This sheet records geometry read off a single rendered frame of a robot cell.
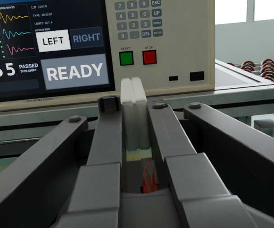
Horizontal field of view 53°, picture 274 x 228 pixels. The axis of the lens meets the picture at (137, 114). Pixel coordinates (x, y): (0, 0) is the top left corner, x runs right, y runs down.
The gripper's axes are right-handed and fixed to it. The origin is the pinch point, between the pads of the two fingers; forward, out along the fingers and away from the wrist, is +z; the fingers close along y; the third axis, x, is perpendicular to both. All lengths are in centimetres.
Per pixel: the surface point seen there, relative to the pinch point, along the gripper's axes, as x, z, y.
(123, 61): -0.3, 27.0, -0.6
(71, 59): 0.8, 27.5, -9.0
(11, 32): 5.7, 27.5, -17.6
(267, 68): -34, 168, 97
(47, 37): 4.5, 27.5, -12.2
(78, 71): -1.3, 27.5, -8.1
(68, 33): 4.8, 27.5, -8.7
